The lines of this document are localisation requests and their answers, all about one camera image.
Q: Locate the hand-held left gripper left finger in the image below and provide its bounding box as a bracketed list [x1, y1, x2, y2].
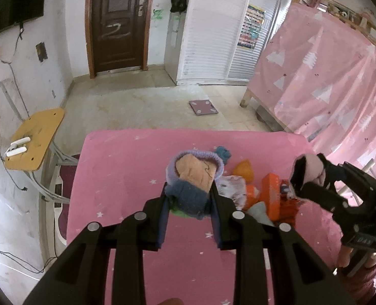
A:
[22, 181, 173, 305]

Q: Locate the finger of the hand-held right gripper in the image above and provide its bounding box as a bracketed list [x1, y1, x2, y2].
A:
[290, 155, 350, 213]
[317, 153, 376, 194]

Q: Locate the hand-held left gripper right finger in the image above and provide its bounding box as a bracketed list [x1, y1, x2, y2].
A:
[209, 186, 357, 305]

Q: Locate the pale pink sock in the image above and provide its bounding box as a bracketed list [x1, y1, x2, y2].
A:
[302, 153, 326, 186]

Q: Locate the blue purple knit sock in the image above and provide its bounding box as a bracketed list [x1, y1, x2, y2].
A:
[164, 150, 225, 220]

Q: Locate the orange cardboard box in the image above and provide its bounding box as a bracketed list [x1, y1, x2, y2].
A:
[261, 173, 291, 221]

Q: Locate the person's right hand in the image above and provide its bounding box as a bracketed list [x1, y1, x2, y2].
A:
[337, 243, 354, 269]

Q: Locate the white patterned cloth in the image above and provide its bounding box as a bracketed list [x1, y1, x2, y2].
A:
[215, 175, 247, 210]

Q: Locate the grey plastic cup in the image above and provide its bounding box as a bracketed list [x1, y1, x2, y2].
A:
[248, 202, 276, 227]

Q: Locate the orange plastic piece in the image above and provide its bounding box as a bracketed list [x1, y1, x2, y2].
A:
[232, 160, 255, 180]

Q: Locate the person's maroon clothing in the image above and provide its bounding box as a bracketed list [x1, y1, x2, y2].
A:
[342, 245, 376, 305]

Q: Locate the pink star-print tablecloth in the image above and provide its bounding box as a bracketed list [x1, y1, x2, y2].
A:
[67, 129, 350, 305]

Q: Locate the teal yarn pompom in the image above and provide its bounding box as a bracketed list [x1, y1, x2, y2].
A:
[214, 146, 232, 166]

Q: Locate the pink tree-print curtain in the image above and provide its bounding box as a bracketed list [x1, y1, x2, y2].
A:
[248, 3, 376, 178]

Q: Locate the white plastic stool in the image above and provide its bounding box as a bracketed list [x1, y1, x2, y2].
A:
[53, 165, 72, 245]

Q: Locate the purple bathroom scale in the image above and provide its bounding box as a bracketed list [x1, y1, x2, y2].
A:
[189, 99, 219, 116]

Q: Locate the grey cabinet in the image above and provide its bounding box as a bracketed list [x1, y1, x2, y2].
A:
[163, 13, 189, 86]

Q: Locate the white louvred wardrobe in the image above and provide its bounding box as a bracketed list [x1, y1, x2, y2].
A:
[177, 0, 295, 86]

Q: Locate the dark brown door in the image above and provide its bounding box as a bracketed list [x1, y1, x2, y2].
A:
[86, 0, 157, 78]

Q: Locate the wooden bed frame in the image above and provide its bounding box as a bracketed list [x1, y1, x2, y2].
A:
[240, 0, 376, 134]

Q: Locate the black floor cable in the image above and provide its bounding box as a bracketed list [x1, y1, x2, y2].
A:
[0, 244, 59, 274]

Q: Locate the wooden chair with metal frame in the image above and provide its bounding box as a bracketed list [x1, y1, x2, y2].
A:
[0, 81, 79, 204]

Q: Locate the colourful wall poster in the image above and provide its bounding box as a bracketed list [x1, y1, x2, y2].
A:
[237, 5, 266, 50]

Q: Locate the black wall cable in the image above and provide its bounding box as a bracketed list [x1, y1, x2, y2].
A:
[0, 22, 30, 194]

